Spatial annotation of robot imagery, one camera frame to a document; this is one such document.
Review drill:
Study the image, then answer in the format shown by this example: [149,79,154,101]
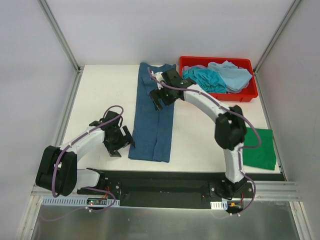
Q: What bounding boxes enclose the dark blue t shirt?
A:
[128,62,177,163]

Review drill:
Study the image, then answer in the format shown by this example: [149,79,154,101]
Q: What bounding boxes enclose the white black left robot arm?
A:
[35,110,131,198]

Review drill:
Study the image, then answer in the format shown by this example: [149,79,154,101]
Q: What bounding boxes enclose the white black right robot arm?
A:
[128,67,248,200]

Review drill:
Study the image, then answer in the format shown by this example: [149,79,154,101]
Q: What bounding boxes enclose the teal crumpled t shirt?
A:
[182,66,227,94]

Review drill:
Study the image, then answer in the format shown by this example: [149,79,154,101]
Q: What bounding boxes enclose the lavender crumpled t shirt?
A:
[182,64,207,71]

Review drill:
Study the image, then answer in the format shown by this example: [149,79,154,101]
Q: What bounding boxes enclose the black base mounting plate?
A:
[76,168,286,208]

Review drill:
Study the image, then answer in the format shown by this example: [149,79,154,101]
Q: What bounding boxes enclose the light blue crumpled t shirt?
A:
[207,60,253,94]

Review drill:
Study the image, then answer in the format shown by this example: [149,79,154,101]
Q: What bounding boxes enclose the red plastic bin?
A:
[179,56,258,102]

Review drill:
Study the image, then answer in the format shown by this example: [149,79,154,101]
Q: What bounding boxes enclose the folded green t shirt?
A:
[243,128,277,171]

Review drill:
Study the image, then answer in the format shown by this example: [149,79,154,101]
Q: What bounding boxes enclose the left slotted cable duct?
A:
[42,196,120,208]

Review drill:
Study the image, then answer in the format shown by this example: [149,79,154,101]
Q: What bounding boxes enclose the slotted cable duct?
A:
[42,196,120,208]
[210,201,228,211]

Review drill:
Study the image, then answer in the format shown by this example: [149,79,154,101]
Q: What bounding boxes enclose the right slotted cable duct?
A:
[210,201,228,211]

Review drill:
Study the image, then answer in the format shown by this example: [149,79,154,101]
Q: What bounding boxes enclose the left aluminium frame post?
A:
[37,0,81,73]

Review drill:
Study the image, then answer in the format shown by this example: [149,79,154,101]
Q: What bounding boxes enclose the aluminium frame post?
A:
[253,0,303,75]
[37,0,81,73]

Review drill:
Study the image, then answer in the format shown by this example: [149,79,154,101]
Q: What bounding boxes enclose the horizontal aluminium rail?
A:
[31,181,303,202]

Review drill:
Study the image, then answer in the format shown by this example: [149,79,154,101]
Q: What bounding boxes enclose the right aluminium frame post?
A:
[253,0,303,75]

